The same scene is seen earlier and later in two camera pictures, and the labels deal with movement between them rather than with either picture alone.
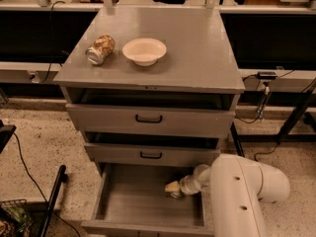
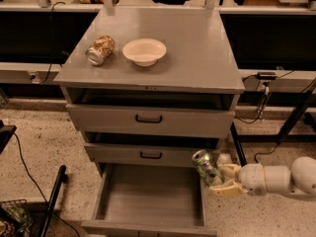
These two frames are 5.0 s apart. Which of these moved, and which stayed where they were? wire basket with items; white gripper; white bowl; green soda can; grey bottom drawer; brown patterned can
Moved: white gripper; green soda can
Stayed: grey bottom drawer; wire basket with items; brown patterned can; white bowl
